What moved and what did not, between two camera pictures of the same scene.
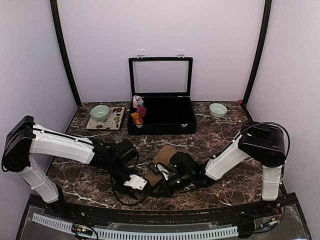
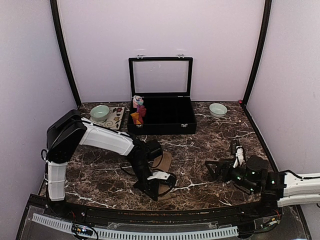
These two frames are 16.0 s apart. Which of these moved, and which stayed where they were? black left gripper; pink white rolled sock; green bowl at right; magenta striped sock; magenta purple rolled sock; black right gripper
Moved: black left gripper; black right gripper
Stayed: green bowl at right; pink white rolled sock; magenta striped sock; magenta purple rolled sock
